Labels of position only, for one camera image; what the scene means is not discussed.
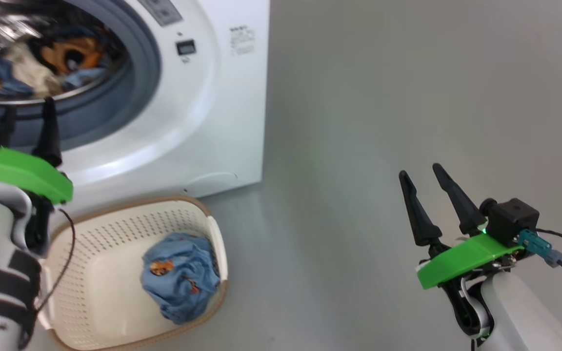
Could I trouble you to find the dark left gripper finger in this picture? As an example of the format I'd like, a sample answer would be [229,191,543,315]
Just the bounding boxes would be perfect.
[32,97,63,169]
[0,104,18,150]

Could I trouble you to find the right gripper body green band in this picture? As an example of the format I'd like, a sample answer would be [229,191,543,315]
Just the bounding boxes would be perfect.
[417,234,525,340]

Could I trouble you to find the round white filter cover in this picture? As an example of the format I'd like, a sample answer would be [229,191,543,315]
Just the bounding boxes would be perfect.
[186,172,239,195]

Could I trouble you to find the white front-load washing machine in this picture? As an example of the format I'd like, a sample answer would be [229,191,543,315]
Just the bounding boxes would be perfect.
[0,0,271,215]

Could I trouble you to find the right camera cable teal plug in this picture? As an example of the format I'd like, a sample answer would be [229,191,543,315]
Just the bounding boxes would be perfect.
[518,228,562,291]

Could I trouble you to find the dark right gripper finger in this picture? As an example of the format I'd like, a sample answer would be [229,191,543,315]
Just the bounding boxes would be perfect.
[431,163,486,235]
[398,171,442,247]

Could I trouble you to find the blue garment small orange prints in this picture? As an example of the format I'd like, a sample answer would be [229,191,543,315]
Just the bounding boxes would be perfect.
[140,233,221,325]

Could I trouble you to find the grey rubber door gasket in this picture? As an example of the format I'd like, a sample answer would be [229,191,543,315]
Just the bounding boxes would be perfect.
[0,0,162,152]

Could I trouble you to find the black door lock socket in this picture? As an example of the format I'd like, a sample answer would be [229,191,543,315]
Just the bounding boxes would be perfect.
[176,39,198,57]

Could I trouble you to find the grey instruction label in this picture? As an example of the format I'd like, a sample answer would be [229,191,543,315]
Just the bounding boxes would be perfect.
[137,0,183,26]

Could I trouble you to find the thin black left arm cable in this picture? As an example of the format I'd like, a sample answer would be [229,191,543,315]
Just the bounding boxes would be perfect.
[35,207,77,312]

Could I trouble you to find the cream basket with brown rim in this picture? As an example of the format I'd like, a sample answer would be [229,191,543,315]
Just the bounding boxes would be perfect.
[37,195,229,351]

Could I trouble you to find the cream white garment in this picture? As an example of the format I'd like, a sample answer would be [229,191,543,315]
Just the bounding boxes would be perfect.
[5,44,64,98]

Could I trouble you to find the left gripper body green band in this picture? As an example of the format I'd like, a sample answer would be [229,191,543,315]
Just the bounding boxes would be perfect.
[0,148,74,250]

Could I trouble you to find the small printed text label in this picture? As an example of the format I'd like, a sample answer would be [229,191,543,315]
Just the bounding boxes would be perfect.
[229,25,256,57]

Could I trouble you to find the blue garment with face print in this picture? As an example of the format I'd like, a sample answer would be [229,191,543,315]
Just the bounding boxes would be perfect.
[0,27,116,97]

